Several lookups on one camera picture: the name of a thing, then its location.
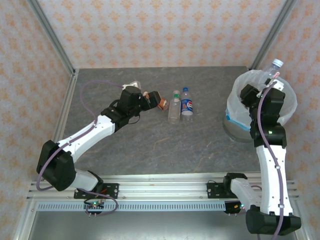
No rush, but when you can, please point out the brown label plastic bottle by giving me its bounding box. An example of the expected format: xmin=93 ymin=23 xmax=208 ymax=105
xmin=142 ymin=91 xmax=170 ymax=111

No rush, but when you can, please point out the clear bottle with white label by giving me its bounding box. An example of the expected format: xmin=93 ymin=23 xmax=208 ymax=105
xmin=259 ymin=58 xmax=285 ymax=87

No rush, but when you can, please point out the white trash bin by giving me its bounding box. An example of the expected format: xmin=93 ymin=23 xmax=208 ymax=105
xmin=226 ymin=69 xmax=298 ymax=132

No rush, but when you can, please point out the clear bottle with green cap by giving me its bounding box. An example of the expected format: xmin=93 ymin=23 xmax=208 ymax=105
xmin=167 ymin=89 xmax=181 ymax=125

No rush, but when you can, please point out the blue label cola bottle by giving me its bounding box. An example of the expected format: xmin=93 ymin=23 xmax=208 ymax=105
xmin=180 ymin=86 xmax=195 ymax=123

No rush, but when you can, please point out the grey metal bottom panel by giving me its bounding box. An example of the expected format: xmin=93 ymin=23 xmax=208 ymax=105
xmin=27 ymin=211 xmax=298 ymax=240

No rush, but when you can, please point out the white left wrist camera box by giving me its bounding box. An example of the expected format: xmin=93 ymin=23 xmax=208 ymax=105
xmin=121 ymin=79 xmax=142 ymax=91

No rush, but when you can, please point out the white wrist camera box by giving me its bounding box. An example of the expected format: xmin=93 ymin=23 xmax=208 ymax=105
xmin=121 ymin=79 xmax=142 ymax=91
xmin=271 ymin=79 xmax=285 ymax=92

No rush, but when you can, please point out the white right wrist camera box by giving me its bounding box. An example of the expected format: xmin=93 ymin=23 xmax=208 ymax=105
xmin=271 ymin=79 xmax=285 ymax=92

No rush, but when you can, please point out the aluminium table side rail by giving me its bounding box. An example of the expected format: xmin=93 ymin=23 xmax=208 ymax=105
xmin=51 ymin=69 xmax=80 ymax=146

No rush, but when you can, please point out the aluminium frame post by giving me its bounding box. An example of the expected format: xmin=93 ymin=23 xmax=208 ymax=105
xmin=26 ymin=0 xmax=77 ymax=77
xmin=249 ymin=0 xmax=298 ymax=71

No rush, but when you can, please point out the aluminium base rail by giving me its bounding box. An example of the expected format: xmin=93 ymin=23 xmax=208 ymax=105
xmin=26 ymin=172 xmax=300 ymax=201

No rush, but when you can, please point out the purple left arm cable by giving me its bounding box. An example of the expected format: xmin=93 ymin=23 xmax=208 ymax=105
xmin=36 ymin=79 xmax=125 ymax=217

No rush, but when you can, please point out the white slotted cable duct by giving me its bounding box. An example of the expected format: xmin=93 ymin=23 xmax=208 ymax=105
xmin=36 ymin=201 xmax=227 ymax=212

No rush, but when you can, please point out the aluminium lower frame strut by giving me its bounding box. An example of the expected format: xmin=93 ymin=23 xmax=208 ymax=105
xmin=291 ymin=199 xmax=310 ymax=240
xmin=13 ymin=199 xmax=38 ymax=240

